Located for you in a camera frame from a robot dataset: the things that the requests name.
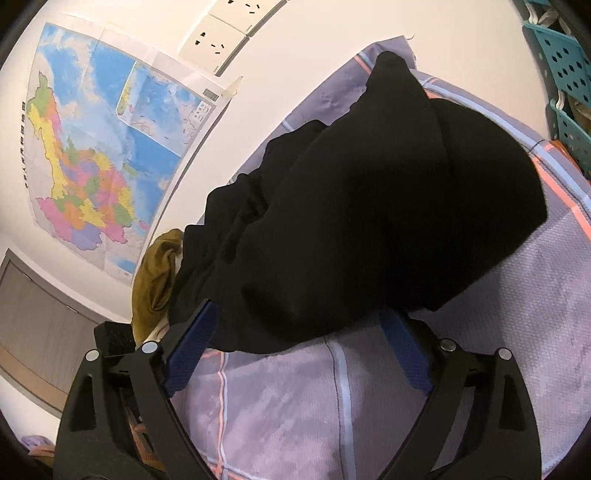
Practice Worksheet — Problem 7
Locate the white wall socket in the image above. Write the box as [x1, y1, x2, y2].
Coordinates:
[179, 15, 250, 77]
[210, 0, 288, 37]

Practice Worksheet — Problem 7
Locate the teal perforated basket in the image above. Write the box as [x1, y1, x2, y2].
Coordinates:
[523, 18, 591, 99]
[549, 98, 591, 178]

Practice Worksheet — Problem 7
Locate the black coat with gold buttons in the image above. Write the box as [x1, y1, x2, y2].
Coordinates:
[168, 51, 549, 355]

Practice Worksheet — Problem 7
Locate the grey cabinet door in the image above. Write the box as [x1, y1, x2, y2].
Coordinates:
[0, 249, 100, 411]

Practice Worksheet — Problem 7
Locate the olive garment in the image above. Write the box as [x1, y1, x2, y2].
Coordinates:
[130, 228, 185, 340]

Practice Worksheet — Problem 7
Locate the colourful wall map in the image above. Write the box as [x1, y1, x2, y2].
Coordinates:
[21, 23, 243, 289]

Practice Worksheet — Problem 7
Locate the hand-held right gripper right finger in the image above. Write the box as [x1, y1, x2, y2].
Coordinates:
[376, 308, 541, 480]

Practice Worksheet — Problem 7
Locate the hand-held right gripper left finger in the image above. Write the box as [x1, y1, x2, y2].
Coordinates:
[53, 299, 220, 480]

